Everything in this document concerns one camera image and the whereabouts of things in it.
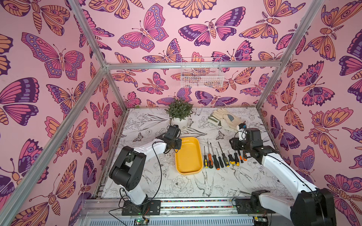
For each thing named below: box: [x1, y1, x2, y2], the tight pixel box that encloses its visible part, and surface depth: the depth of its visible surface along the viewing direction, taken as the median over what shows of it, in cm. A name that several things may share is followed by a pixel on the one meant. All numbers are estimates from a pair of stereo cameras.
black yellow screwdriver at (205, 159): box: [203, 145, 209, 169], surface depth 90 cm
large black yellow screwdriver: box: [217, 141, 231, 168], surface depth 91 cm
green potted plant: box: [164, 98, 196, 122], surface depth 94 cm
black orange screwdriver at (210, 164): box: [207, 141, 214, 169], surface depth 89 cm
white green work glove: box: [207, 113, 239, 132], surface depth 112 cm
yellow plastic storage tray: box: [174, 136, 204, 176], surface depth 94 cm
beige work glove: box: [212, 107, 246, 130], surface depth 115 cm
